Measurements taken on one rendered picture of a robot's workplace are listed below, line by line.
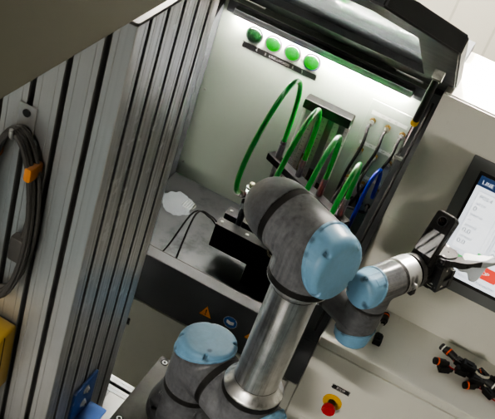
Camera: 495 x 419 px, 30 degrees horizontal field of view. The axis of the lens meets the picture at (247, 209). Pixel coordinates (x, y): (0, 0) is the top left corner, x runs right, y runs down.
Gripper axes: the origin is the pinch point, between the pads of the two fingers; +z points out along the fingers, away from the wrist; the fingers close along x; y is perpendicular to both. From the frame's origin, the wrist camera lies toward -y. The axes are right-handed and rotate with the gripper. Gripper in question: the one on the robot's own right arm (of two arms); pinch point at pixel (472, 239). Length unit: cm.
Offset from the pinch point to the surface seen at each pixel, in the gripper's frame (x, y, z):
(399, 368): -9.2, 46.7, 6.6
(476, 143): -24.0, -5.0, 30.0
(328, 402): -19, 62, -4
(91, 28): 62, -87, -145
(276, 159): -76, 25, 18
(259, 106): -89, 16, 21
